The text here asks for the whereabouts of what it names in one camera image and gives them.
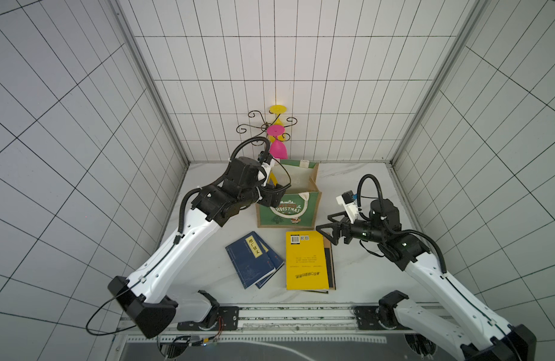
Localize metal base rail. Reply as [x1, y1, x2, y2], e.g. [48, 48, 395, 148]
[119, 303, 441, 344]

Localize yellow plastic goblet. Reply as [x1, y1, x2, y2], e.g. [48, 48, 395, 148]
[266, 105, 290, 143]

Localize pink plastic goblet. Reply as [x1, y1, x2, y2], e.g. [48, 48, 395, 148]
[266, 124, 288, 159]

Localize burlap Christmas canvas bag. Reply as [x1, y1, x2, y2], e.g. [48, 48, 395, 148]
[256, 159, 322, 230]

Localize yellow book purple illustration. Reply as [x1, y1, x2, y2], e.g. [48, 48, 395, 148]
[266, 169, 278, 187]

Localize yellow book with barcode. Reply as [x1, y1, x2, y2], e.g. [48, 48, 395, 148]
[285, 230, 330, 292]

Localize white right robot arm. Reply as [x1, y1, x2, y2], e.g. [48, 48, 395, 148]
[315, 174, 537, 360]

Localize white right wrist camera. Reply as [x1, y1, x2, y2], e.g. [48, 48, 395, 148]
[336, 190, 360, 224]

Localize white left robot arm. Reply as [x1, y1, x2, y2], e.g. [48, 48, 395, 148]
[108, 136, 291, 339]

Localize dark bottom book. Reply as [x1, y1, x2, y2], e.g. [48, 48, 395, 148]
[323, 238, 336, 293]

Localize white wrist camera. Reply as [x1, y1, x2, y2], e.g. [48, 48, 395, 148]
[258, 152, 278, 181]
[336, 190, 360, 224]

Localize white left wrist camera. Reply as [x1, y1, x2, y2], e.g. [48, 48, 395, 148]
[258, 152, 278, 181]

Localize blue book with label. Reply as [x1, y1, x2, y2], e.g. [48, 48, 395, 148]
[225, 232, 278, 289]

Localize dark metal cup stand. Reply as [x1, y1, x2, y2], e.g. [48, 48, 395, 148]
[235, 110, 298, 139]

